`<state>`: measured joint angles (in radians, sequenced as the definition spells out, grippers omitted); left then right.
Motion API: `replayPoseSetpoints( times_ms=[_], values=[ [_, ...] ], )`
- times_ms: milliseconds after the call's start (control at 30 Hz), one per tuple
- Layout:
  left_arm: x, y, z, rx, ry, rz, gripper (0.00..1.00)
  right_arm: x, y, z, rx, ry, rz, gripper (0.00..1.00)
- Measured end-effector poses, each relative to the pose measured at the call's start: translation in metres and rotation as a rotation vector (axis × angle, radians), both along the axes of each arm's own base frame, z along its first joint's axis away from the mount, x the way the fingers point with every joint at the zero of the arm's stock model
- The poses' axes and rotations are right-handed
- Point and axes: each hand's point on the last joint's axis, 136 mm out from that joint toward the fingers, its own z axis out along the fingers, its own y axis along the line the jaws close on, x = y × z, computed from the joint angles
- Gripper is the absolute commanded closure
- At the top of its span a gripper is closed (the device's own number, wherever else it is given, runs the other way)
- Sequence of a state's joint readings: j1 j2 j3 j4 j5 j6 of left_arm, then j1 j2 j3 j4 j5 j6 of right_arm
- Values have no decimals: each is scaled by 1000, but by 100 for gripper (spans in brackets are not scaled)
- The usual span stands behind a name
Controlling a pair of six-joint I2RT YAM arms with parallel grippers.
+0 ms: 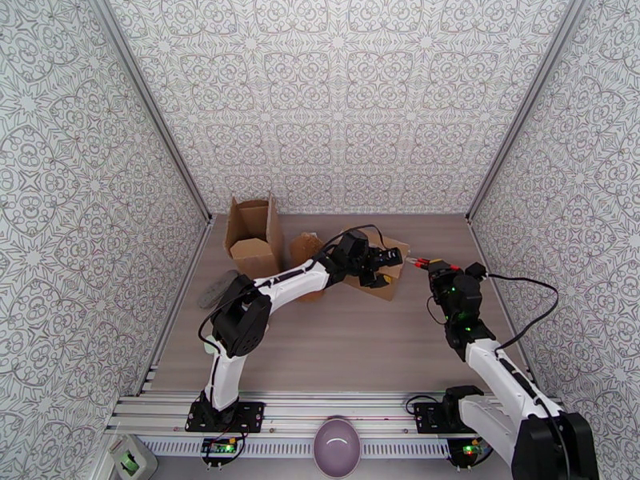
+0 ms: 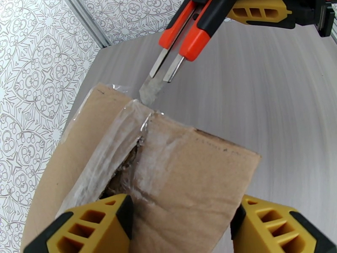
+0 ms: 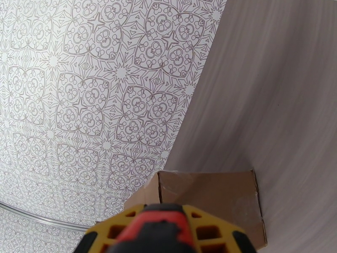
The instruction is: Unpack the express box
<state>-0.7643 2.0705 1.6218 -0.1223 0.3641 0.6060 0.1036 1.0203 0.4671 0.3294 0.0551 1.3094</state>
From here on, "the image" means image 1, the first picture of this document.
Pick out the cardboard box with torn tape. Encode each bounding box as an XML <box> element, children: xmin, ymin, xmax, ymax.
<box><xmin>343</xmin><ymin>225</ymin><xmax>412</xmax><ymax>303</ymax></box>

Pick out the red and black utility knife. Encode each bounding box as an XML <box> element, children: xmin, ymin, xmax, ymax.
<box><xmin>406</xmin><ymin>255</ymin><xmax>462</xmax><ymax>276</ymax></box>

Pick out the cardboard box with clear tape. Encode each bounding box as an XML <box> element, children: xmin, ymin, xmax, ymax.
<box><xmin>223</xmin><ymin>191</ymin><xmax>286</xmax><ymax>281</ymax></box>

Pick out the grey oblong stone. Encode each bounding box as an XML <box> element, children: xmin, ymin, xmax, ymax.
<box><xmin>196</xmin><ymin>269</ymin><xmax>241</xmax><ymax>310</ymax></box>

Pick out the purple bowl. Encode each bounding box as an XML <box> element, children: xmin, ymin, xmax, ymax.
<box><xmin>313</xmin><ymin>415</ymin><xmax>362</xmax><ymax>480</ymax></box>

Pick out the white device with green part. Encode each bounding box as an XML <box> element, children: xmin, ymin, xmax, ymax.
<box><xmin>107</xmin><ymin>434</ymin><xmax>158</xmax><ymax>480</ymax></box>

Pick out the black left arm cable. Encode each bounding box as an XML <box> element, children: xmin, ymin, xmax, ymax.
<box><xmin>197</xmin><ymin>223</ymin><xmax>389</xmax><ymax>354</ymax></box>

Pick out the aluminium table edge rail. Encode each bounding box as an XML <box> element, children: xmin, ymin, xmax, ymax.
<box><xmin>467</xmin><ymin>217</ymin><xmax>538</xmax><ymax>390</ymax></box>
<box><xmin>137</xmin><ymin>215</ymin><xmax>216</xmax><ymax>394</ymax></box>

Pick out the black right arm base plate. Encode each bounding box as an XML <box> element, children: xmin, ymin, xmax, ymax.
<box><xmin>414</xmin><ymin>401</ymin><xmax>463</xmax><ymax>434</ymax></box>

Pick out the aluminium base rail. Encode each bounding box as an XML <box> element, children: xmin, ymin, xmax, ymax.
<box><xmin>105</xmin><ymin>390</ymin><xmax>566</xmax><ymax>437</ymax></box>

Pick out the circuit board with wires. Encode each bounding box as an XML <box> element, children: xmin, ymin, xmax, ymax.
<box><xmin>447</xmin><ymin>435</ymin><xmax>496</xmax><ymax>467</ymax></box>
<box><xmin>199</xmin><ymin>435</ymin><xmax>247</xmax><ymax>466</ymax></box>

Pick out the aluminium corner post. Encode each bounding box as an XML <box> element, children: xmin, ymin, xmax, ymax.
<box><xmin>85</xmin><ymin>0</ymin><xmax>215</xmax><ymax>225</ymax></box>
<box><xmin>466</xmin><ymin>0</ymin><xmax>589</xmax><ymax>224</ymax></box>

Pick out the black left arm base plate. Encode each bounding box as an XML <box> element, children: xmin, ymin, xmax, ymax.
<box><xmin>186</xmin><ymin>401</ymin><xmax>266</xmax><ymax>434</ymax></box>

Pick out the white slotted cable duct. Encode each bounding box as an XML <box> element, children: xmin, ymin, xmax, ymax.
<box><xmin>137</xmin><ymin>437</ymin><xmax>454</xmax><ymax>458</ymax></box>

